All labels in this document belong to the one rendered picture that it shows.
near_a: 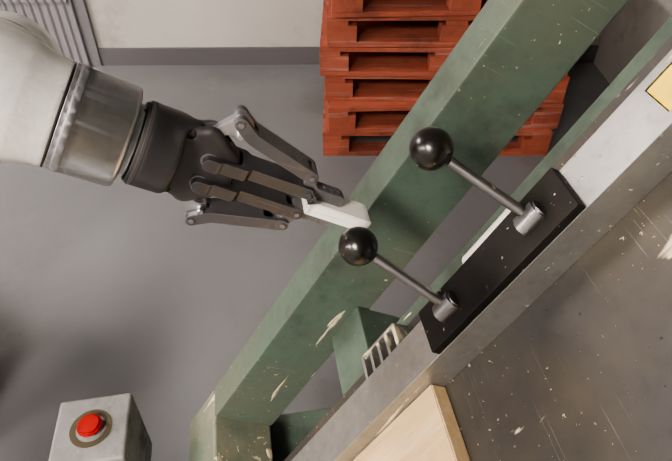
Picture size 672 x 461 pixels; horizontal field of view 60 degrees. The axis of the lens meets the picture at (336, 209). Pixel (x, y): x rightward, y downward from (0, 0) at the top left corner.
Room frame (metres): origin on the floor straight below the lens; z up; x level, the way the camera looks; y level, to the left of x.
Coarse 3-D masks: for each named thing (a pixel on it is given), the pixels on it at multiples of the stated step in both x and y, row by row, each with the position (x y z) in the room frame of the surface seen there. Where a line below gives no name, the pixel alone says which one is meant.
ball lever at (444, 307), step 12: (360, 228) 0.40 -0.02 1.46; (348, 240) 0.39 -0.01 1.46; (360, 240) 0.39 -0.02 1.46; (372, 240) 0.39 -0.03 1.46; (348, 252) 0.38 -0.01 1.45; (360, 252) 0.38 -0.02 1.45; (372, 252) 0.39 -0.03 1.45; (360, 264) 0.38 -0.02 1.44; (384, 264) 0.38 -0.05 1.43; (396, 276) 0.38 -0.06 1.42; (408, 276) 0.38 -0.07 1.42; (420, 288) 0.37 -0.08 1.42; (432, 300) 0.36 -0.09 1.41; (444, 300) 0.36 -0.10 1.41; (456, 300) 0.36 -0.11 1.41; (444, 312) 0.35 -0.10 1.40
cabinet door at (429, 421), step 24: (408, 408) 0.33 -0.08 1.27; (432, 408) 0.31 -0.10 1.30; (384, 432) 0.32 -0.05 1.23; (408, 432) 0.31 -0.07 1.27; (432, 432) 0.29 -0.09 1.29; (456, 432) 0.29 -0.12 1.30; (360, 456) 0.32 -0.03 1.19; (384, 456) 0.30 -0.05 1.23; (408, 456) 0.29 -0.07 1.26; (432, 456) 0.27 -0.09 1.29; (456, 456) 0.26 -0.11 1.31
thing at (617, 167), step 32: (640, 96) 0.40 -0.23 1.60; (608, 128) 0.40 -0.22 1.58; (640, 128) 0.38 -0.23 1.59; (576, 160) 0.40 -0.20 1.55; (608, 160) 0.37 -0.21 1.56; (640, 160) 0.36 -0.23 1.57; (576, 192) 0.37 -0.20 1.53; (608, 192) 0.35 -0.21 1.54; (640, 192) 0.36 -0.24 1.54; (576, 224) 0.35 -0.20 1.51; (608, 224) 0.36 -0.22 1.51; (544, 256) 0.35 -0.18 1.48; (576, 256) 0.35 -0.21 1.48; (512, 288) 0.35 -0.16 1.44; (544, 288) 0.35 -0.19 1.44; (480, 320) 0.34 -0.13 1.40; (512, 320) 0.35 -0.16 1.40; (416, 352) 0.36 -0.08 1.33; (448, 352) 0.34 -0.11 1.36; (384, 384) 0.35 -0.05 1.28; (416, 384) 0.33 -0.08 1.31; (352, 416) 0.35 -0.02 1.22; (384, 416) 0.33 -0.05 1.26; (320, 448) 0.34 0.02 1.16; (352, 448) 0.32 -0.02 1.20
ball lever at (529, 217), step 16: (432, 128) 0.41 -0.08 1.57; (416, 144) 0.40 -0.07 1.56; (432, 144) 0.40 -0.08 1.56; (448, 144) 0.40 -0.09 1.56; (416, 160) 0.40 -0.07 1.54; (432, 160) 0.39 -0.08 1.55; (448, 160) 0.40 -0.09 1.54; (464, 176) 0.39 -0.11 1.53; (480, 176) 0.39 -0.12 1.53; (496, 192) 0.38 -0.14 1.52; (512, 208) 0.38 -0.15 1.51; (528, 208) 0.37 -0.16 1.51; (528, 224) 0.36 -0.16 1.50
